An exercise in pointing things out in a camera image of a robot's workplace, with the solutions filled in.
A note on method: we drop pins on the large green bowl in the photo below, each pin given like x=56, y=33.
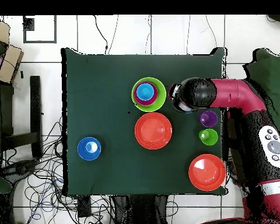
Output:
x=162, y=95

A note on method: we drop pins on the light blue cup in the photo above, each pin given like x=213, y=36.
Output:
x=144, y=92

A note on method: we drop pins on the small pink bowl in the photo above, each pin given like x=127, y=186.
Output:
x=144, y=102

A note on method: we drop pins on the large orange bowl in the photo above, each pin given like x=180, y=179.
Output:
x=206, y=172
x=153, y=130

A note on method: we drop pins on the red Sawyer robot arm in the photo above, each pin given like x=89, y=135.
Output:
x=235, y=93

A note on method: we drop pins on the purple cup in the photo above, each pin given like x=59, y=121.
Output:
x=208, y=119

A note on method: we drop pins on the green cup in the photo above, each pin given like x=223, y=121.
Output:
x=211, y=137

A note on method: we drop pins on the dark green table cloth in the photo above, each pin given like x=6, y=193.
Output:
x=102, y=77

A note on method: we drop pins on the small dark blue bowl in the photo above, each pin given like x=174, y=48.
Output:
x=82, y=149

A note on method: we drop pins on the black power strip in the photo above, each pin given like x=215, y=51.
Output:
x=84, y=206

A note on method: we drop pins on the grey stand foot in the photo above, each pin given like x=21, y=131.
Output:
x=18, y=169

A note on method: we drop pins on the black chair frame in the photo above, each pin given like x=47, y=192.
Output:
x=35, y=105

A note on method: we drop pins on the black square floor frame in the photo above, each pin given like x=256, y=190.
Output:
x=29, y=23

